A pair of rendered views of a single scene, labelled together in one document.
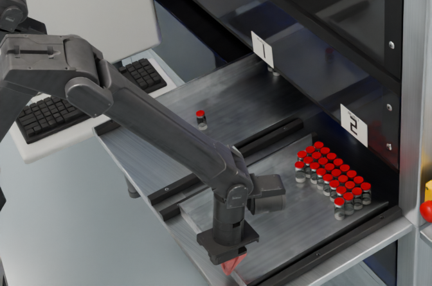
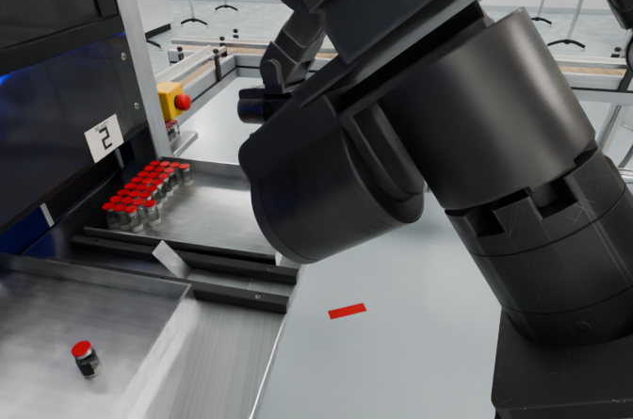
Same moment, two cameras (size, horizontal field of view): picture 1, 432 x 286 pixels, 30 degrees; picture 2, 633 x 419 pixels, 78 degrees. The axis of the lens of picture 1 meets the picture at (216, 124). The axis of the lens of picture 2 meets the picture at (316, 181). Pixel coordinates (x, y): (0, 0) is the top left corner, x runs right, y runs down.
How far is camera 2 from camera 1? 1.75 m
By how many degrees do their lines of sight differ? 99
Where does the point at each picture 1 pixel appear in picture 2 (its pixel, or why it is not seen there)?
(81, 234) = not seen: outside the picture
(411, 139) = (145, 67)
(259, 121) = (54, 311)
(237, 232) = not seen: hidden behind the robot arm
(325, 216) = (193, 189)
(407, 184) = (156, 120)
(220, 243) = not seen: hidden behind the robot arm
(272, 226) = (231, 207)
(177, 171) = (212, 328)
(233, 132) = (90, 324)
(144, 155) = (206, 400)
